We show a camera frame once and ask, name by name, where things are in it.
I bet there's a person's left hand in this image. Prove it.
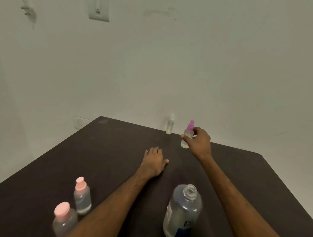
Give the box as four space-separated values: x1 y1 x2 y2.
139 146 169 178

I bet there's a small spray bottle magenta nozzle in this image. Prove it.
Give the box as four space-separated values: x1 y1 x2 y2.
180 120 195 149

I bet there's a white wall outlet plate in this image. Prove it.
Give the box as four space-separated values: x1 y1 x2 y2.
73 116 93 130

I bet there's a person's right forearm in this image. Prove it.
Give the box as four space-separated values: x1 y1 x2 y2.
197 153 280 237

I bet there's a white wall light switch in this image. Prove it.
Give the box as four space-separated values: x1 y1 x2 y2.
88 0 110 23

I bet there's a person's left forearm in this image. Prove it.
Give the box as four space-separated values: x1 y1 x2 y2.
65 168 157 237

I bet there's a clear bottle pink pump cap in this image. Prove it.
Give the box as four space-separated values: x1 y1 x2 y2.
74 176 92 215

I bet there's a person's right hand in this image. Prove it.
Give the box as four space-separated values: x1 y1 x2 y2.
181 127 212 159

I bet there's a clear bottle pink flat cap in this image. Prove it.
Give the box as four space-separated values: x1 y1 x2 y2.
52 202 79 237

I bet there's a large open clear plastic bottle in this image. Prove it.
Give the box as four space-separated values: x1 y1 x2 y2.
163 184 203 237

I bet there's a small clear spray bottle white cap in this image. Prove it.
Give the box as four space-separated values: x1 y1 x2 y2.
165 114 175 135

